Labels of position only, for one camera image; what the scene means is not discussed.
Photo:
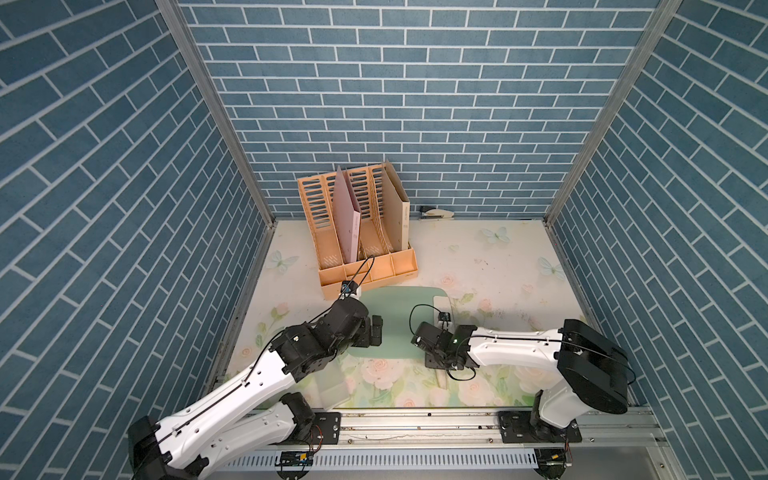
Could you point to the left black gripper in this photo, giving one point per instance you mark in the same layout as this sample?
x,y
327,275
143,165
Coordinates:
x,y
365,337

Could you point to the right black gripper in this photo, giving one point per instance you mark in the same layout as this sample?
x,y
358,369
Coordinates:
x,y
428,363

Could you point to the green cutting board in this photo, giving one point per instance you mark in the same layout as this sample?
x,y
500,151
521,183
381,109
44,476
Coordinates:
x,y
402,308

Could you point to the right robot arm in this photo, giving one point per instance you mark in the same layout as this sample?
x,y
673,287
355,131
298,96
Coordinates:
x,y
591,372

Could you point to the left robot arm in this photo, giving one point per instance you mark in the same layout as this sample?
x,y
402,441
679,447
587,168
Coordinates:
x,y
257,407

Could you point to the left circuit board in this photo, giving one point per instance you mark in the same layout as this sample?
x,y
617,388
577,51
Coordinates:
x,y
294,465

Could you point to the circuit board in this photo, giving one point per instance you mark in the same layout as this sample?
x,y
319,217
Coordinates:
x,y
552,463
294,465

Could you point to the right circuit board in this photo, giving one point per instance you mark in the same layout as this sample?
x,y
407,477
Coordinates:
x,y
552,463

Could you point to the orange file organizer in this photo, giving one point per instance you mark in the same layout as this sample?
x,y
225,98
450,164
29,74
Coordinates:
x,y
378,264

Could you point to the floral table mat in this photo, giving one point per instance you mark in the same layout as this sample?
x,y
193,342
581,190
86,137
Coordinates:
x,y
497,274

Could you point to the pink folder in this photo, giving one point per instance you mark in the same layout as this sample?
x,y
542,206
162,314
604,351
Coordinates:
x,y
347,216

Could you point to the beige folder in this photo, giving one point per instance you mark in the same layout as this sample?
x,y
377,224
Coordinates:
x,y
396,208

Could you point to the black white stapler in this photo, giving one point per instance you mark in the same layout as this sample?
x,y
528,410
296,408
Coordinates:
x,y
430,212

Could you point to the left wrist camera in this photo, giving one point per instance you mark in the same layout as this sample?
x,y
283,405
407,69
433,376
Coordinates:
x,y
349,288

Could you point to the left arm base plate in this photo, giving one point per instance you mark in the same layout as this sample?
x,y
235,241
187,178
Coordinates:
x,y
324,429

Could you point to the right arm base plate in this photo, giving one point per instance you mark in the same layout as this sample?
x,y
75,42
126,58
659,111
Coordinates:
x,y
526,426

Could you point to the aluminium rail frame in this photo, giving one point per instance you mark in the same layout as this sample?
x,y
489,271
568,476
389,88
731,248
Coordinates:
x,y
469,439

